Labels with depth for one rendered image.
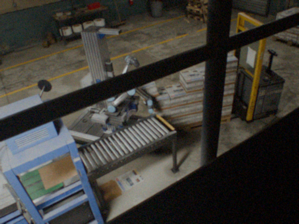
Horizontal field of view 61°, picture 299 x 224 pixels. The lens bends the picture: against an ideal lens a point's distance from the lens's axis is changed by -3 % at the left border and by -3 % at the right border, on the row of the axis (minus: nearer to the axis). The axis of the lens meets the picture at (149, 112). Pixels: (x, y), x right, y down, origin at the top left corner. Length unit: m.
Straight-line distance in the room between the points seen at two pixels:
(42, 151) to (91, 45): 1.83
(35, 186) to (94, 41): 2.03
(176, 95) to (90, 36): 1.64
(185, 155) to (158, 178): 0.65
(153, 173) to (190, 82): 1.56
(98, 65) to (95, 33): 0.50
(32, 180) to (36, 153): 0.92
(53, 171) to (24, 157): 0.90
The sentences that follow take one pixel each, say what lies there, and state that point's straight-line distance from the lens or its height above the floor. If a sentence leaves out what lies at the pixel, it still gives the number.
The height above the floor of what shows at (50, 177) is 0.80.
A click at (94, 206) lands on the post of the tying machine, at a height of 0.49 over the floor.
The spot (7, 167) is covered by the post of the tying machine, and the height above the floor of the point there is 1.55.
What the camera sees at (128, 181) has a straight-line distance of 4.09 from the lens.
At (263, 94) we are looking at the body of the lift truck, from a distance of 4.93.
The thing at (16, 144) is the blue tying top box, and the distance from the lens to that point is 2.66.
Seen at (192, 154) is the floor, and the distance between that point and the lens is 4.41.
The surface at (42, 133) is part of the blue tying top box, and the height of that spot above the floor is 1.64.
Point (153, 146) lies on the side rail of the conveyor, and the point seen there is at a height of 0.75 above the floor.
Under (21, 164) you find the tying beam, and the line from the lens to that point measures 2.59.
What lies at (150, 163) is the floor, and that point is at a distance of 4.29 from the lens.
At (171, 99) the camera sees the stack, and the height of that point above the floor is 0.79.
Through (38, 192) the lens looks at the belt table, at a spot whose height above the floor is 0.80.
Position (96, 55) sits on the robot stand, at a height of 1.68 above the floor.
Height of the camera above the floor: 3.19
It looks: 37 degrees down
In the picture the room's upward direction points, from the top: 6 degrees counter-clockwise
